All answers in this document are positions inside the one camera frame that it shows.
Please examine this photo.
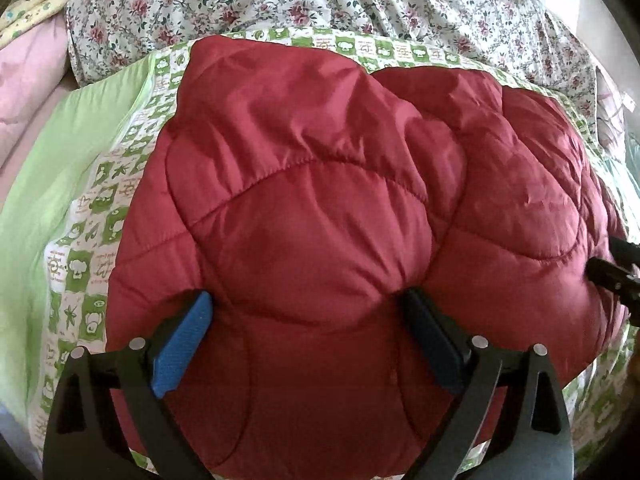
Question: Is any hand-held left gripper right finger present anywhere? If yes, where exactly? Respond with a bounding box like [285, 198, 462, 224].
[402, 287, 573, 480]

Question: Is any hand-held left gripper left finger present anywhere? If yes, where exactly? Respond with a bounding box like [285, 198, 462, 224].
[42, 290, 216, 480]

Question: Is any red quilted blanket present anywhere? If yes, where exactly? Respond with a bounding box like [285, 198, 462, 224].
[106, 35, 632, 480]

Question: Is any green checkered quilt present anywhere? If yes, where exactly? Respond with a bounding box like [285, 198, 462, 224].
[0, 27, 640, 480]

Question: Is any pink blanket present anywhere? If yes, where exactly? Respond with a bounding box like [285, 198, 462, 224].
[0, 12, 76, 206]

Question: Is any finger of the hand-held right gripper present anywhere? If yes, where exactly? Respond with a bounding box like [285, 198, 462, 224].
[606, 234, 640, 263]
[585, 257, 640, 313]

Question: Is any yellow floral cloth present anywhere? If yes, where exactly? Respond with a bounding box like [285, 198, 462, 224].
[0, 0, 93, 46]

